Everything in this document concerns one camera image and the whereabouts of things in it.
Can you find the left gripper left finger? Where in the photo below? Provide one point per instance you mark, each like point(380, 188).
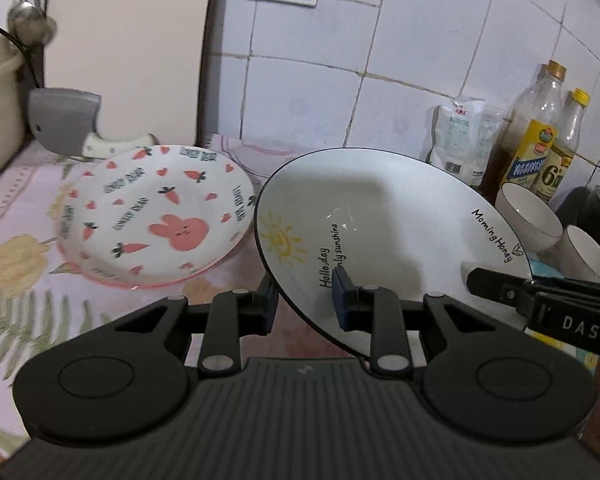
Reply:
point(232, 316)

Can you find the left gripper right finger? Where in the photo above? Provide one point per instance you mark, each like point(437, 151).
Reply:
point(376, 311)

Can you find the white ribbed bowl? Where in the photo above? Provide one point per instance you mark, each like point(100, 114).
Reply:
point(534, 223)
point(577, 255)

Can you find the white sun plate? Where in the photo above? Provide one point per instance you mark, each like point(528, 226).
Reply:
point(391, 221)

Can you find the pink rabbit carrot plate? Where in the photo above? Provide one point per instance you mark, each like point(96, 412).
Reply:
point(155, 216)

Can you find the black wok with lid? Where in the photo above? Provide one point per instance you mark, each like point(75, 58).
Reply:
point(581, 208)

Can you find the white vinegar bottle yellow cap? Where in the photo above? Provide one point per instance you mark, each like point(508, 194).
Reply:
point(565, 146)

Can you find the cooking wine bottle yellow label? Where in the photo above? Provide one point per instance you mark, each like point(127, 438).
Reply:
point(521, 149)

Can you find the white salt bag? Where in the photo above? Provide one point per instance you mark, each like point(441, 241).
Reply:
point(465, 131)

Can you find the floral table cloth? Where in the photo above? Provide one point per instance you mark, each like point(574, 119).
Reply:
point(43, 301)

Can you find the cream cutting board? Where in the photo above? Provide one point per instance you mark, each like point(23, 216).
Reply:
point(142, 57)

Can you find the hanging metal ladle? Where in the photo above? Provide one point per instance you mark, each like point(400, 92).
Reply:
point(29, 23)

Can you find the cleaver with white handle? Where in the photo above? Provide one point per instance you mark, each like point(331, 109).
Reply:
point(64, 121)

